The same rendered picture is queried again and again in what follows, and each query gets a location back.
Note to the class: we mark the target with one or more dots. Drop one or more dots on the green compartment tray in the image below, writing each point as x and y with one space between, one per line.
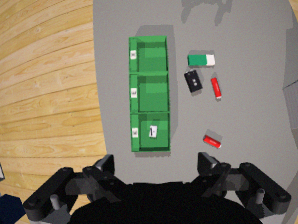
148 93

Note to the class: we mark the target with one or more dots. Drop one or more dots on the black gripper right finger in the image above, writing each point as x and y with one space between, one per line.
269 201

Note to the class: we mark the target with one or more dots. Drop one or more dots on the red aa battery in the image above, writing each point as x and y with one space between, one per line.
212 141
216 88

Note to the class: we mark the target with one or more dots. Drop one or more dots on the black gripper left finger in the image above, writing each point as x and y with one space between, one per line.
49 204

